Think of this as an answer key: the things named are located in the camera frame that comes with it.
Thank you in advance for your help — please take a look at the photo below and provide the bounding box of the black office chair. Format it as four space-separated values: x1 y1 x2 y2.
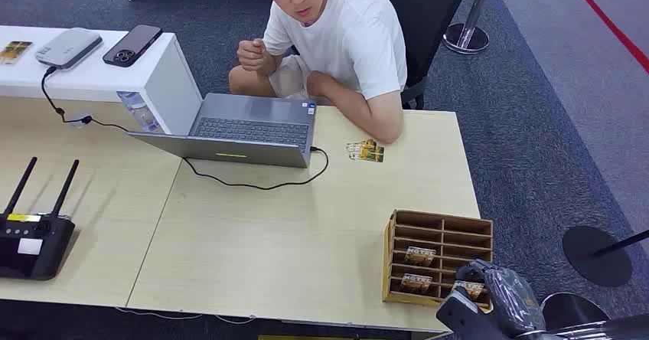
362 0 466 110

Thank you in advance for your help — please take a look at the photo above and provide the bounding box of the black round stanchion base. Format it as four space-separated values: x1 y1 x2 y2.
540 292 612 329

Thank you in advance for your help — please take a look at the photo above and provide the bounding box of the black device cable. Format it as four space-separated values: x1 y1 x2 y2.
40 65 133 133

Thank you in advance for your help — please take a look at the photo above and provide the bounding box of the grey laptop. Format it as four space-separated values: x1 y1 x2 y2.
126 92 318 169

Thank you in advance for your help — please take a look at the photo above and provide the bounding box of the person's right hand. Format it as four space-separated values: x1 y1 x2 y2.
236 38 278 78

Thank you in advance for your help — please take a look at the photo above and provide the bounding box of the clear water bottle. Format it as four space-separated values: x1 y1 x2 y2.
116 90 162 134

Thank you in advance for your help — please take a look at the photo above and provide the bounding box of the wooden card holder rack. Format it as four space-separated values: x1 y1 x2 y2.
381 208 494 313

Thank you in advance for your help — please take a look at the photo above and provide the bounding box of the person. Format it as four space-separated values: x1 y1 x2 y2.
228 0 408 145

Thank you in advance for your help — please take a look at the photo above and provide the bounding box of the black router with antennas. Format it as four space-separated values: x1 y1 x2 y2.
0 156 80 282

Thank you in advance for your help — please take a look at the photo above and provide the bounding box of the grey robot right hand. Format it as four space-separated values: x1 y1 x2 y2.
435 259 547 340

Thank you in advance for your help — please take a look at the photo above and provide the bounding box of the grey flat device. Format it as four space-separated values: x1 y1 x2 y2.
34 27 103 70

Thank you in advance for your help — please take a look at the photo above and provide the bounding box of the steel stanchion post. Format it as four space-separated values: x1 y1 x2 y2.
442 0 499 56

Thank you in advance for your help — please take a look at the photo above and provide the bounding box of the black laptop cable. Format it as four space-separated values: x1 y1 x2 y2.
182 146 330 192

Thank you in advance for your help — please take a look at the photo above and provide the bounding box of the person's left hand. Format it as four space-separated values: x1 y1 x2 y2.
305 70 334 98

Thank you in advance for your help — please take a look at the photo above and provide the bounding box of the black smartphone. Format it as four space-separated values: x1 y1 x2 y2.
102 24 164 68

